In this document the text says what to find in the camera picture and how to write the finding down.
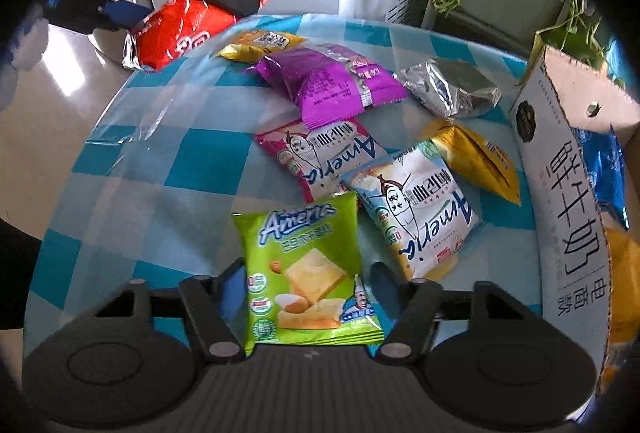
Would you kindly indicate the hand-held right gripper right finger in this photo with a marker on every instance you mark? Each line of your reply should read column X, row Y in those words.
column 387, row 285

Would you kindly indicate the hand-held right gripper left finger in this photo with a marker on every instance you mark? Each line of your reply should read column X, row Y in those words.
column 231, row 293

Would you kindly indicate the red snack packet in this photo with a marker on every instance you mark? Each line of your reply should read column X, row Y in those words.
column 170, row 33

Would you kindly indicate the small yellow snack packet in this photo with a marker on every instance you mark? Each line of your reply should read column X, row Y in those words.
column 240, row 50

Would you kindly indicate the green snack packet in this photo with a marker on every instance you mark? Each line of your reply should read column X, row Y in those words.
column 300, row 263

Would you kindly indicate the blue and white snack packet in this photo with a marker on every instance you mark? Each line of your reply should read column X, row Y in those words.
column 415, row 213

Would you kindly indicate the purple snack packet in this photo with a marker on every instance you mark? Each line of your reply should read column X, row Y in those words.
column 320, row 88

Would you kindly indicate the pink and white snack packet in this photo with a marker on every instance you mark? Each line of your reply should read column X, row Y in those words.
column 310, row 148

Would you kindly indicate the white cardboard box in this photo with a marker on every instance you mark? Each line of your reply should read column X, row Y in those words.
column 565, row 193

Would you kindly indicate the silver foil snack packet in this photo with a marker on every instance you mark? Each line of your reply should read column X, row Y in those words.
column 440, row 85

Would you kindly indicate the blue checked tablecloth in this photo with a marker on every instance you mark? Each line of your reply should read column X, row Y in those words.
column 150, row 193

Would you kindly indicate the gold snack packet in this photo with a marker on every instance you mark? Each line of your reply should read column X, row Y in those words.
column 475, row 158

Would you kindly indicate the orange yellow snack packet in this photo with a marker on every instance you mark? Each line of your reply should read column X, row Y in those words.
column 625, row 293

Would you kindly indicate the blue foil snack packet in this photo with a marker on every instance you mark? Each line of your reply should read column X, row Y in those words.
column 605, row 173

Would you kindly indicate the small trailing green plant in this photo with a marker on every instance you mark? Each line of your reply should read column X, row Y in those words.
column 575, row 38

